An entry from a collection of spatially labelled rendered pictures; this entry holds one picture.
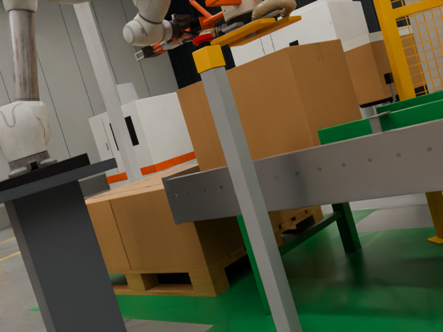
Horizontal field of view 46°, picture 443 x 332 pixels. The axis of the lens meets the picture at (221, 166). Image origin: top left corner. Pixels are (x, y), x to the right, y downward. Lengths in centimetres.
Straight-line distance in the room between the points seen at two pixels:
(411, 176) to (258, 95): 69
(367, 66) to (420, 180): 183
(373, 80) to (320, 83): 133
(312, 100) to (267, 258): 61
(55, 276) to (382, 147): 126
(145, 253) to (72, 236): 75
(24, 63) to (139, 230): 99
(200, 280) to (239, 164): 97
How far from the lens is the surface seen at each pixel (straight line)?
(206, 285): 249
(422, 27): 288
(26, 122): 212
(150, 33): 214
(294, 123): 192
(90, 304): 213
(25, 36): 237
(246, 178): 166
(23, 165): 211
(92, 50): 607
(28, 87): 234
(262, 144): 202
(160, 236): 261
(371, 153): 161
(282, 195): 182
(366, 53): 332
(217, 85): 166
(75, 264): 209
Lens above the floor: 75
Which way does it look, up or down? 4 degrees down
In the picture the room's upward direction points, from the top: 17 degrees counter-clockwise
